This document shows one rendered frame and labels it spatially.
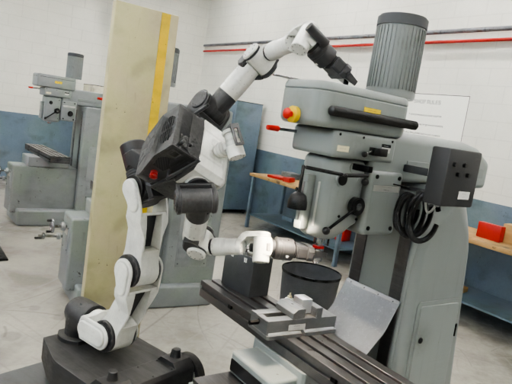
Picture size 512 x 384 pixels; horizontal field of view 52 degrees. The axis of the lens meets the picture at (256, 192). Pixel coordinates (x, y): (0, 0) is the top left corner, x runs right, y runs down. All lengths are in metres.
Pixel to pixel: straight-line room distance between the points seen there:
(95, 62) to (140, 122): 7.58
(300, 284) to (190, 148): 2.28
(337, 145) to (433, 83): 5.30
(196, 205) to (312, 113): 0.52
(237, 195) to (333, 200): 7.55
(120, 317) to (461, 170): 1.52
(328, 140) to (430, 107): 5.24
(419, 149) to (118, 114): 1.93
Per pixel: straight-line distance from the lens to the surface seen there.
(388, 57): 2.19
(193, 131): 1.98
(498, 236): 5.81
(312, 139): 1.99
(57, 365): 2.54
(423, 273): 2.34
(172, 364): 2.49
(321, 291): 4.03
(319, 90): 1.86
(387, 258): 2.37
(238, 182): 9.45
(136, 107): 3.48
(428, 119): 7.11
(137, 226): 2.24
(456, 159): 2.02
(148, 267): 2.30
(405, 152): 2.21
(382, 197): 2.13
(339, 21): 8.62
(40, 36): 10.78
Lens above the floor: 1.72
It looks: 8 degrees down
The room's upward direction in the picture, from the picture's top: 9 degrees clockwise
